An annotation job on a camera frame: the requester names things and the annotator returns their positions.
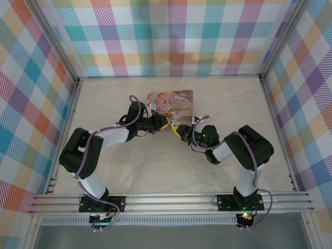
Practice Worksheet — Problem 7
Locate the pink illustrated tin box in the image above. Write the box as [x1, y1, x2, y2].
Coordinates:
[146, 88, 196, 125]

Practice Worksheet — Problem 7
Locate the black controller with lights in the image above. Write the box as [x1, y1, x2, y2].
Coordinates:
[237, 212, 254, 228]

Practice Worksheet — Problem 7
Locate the green circuit board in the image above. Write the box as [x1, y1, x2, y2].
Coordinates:
[89, 212, 114, 227]

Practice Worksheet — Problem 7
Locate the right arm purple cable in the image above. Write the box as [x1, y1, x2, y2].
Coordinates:
[191, 115, 273, 230]

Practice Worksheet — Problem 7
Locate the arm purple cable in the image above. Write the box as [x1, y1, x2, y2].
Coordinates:
[74, 95, 146, 232]
[191, 115, 273, 230]

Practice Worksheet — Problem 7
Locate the thin aluminium wall rail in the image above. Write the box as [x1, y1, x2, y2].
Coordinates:
[77, 74, 261, 81]

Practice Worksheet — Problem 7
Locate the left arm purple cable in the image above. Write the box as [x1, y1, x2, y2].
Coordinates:
[74, 95, 146, 232]

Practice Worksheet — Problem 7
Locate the aluminium side rail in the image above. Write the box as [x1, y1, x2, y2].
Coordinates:
[259, 77, 299, 192]
[44, 80, 83, 195]

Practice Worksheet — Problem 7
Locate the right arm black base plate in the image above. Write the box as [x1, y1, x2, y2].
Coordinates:
[216, 193, 265, 211]

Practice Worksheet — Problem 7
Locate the slotted aluminium mounting rail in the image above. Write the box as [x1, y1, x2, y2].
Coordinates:
[27, 191, 314, 216]

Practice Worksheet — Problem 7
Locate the grey slotted cable duct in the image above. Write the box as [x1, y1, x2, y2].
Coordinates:
[40, 214, 238, 226]

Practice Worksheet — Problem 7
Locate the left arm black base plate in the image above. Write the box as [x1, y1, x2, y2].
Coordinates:
[78, 196, 127, 213]

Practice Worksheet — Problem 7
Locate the aluminium frame post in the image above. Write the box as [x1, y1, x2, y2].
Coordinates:
[259, 0, 311, 81]
[31, 0, 80, 84]

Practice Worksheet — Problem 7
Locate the aluminium frame bar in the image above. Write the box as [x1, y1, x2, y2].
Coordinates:
[24, 214, 44, 249]
[300, 211, 322, 249]

